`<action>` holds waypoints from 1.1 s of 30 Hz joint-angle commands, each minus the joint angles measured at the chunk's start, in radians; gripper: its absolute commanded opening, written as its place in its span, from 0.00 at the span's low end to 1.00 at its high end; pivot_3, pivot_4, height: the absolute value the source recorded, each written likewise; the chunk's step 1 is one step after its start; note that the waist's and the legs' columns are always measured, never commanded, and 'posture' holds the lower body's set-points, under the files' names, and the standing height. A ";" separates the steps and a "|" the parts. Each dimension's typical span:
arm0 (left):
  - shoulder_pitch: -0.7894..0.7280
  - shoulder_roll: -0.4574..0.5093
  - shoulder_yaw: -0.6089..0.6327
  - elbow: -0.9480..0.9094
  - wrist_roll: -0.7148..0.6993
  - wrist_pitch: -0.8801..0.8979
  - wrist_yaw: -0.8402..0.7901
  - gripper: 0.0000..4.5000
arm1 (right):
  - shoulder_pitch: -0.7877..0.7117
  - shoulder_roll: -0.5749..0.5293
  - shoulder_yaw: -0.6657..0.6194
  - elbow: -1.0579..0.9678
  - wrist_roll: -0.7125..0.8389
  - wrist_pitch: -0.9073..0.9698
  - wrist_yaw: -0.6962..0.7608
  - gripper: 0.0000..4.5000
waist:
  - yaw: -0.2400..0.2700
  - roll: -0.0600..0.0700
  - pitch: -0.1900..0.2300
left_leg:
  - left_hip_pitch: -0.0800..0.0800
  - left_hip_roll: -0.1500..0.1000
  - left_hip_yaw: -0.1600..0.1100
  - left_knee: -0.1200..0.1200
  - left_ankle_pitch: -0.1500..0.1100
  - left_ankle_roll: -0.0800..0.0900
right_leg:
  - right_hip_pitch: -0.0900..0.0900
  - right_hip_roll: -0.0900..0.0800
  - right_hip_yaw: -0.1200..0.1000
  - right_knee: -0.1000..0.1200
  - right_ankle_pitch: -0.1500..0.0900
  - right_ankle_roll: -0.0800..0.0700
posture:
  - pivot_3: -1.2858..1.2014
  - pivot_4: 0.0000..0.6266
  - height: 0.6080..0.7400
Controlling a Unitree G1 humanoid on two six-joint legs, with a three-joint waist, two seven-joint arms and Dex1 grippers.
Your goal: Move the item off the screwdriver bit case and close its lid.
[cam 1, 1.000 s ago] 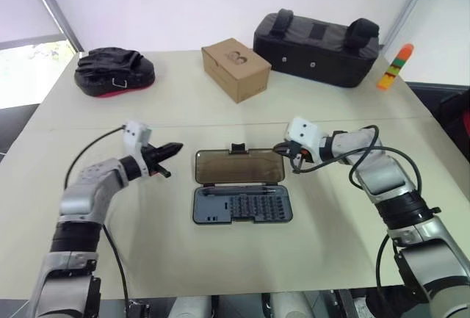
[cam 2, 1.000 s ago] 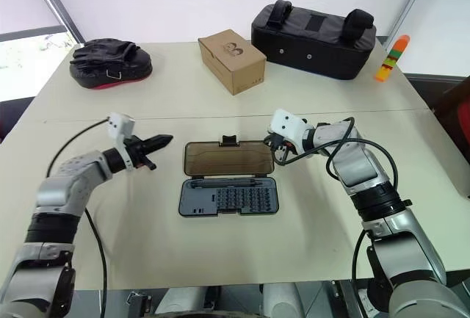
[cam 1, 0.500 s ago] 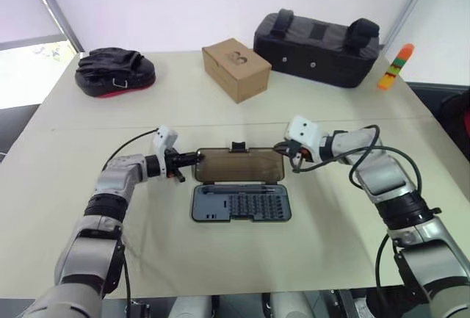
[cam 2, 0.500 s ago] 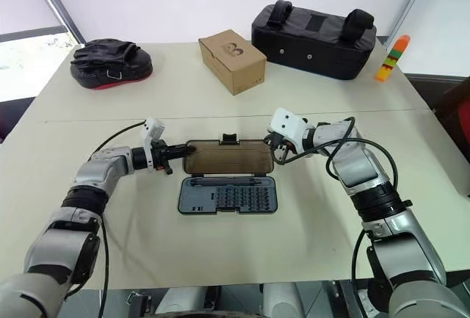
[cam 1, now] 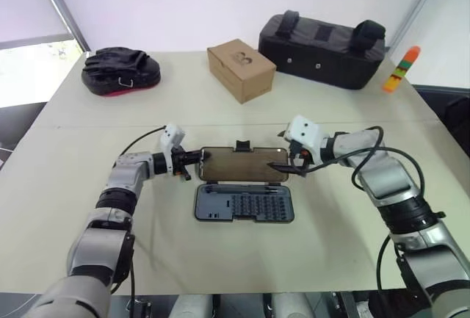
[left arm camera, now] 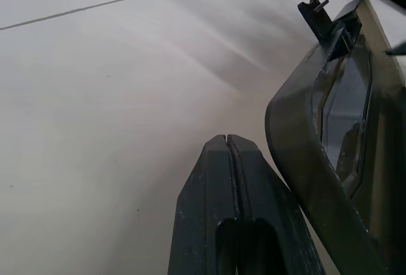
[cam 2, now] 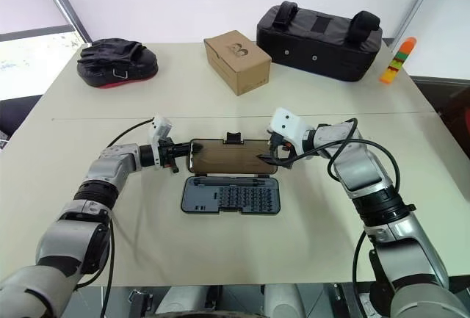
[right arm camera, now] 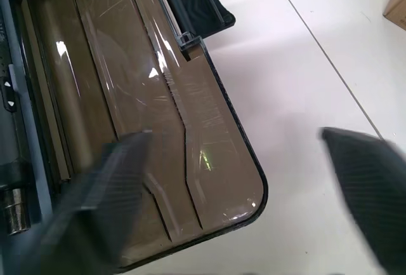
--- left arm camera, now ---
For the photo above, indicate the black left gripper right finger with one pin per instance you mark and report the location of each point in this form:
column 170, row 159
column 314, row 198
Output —
column 272, row 211

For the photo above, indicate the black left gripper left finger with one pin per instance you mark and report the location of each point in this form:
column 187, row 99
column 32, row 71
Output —
column 203, row 198

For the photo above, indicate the dark screwdriver bit case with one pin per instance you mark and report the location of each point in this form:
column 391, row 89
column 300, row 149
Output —
column 295, row 135

